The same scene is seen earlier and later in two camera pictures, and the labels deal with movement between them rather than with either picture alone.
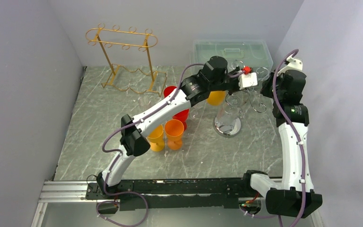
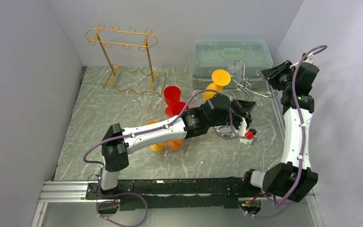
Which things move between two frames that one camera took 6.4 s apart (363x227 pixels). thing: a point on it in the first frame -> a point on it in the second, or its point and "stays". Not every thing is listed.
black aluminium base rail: x=154 y=194 stays
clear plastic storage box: x=254 y=54 stays
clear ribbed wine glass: x=235 y=63 stays
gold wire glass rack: x=128 y=52 stays
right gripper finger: x=267 y=88 -> x=270 y=74
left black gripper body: x=231 y=84 -> x=238 y=112
